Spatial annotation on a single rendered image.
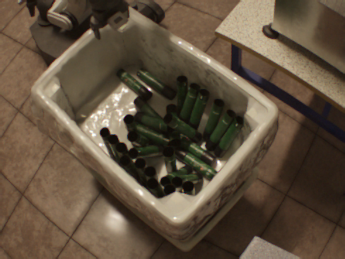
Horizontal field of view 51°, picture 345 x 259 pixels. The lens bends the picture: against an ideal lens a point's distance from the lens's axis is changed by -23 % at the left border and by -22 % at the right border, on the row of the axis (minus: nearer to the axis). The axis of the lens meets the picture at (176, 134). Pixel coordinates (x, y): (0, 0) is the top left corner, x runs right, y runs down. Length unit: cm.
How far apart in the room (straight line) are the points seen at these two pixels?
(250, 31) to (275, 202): 82
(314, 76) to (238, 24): 27
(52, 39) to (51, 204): 83
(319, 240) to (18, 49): 197
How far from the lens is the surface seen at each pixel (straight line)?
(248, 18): 123
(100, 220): 177
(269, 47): 117
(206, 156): 128
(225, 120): 123
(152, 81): 141
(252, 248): 94
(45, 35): 214
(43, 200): 187
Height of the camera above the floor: 167
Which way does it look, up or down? 64 degrees down
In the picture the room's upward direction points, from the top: 8 degrees counter-clockwise
